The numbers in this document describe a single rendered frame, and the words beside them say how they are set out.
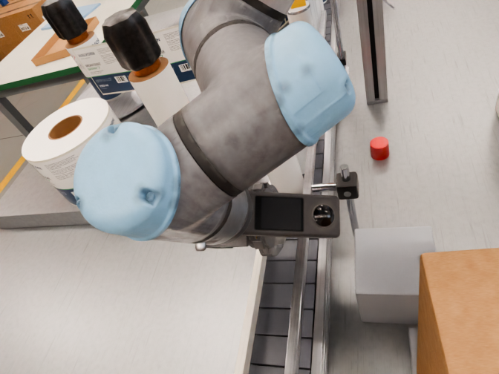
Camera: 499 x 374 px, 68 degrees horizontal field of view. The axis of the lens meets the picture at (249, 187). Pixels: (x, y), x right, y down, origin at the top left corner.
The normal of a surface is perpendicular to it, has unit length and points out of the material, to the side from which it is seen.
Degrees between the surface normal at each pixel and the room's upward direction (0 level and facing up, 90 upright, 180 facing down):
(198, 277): 0
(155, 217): 109
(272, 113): 62
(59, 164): 90
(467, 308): 0
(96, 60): 90
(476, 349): 0
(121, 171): 30
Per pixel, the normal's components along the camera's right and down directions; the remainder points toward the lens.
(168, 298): -0.30, -0.65
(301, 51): -0.28, -0.16
